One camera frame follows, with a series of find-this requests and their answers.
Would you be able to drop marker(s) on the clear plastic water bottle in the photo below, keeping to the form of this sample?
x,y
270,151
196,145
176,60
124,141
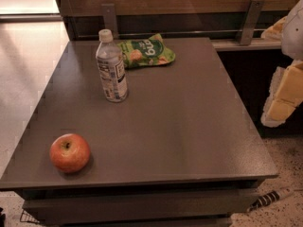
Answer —
x,y
111,67

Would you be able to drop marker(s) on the wire rack corner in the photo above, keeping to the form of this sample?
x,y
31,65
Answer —
x,y
28,218

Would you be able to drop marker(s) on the green snack bag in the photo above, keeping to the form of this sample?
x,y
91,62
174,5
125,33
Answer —
x,y
147,52

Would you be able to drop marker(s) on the right metal wall bracket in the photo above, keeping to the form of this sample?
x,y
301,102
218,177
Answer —
x,y
251,18

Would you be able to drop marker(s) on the red apple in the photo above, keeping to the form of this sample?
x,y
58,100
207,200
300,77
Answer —
x,y
69,153

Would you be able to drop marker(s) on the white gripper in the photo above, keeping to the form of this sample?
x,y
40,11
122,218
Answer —
x,y
294,32

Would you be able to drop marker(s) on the striped black white object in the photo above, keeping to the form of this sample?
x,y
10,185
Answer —
x,y
271,197

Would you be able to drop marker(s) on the left metal wall bracket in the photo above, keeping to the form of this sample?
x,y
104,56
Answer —
x,y
109,18

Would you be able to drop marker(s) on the metal wall bracket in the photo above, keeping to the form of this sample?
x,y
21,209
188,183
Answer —
x,y
251,18
109,18

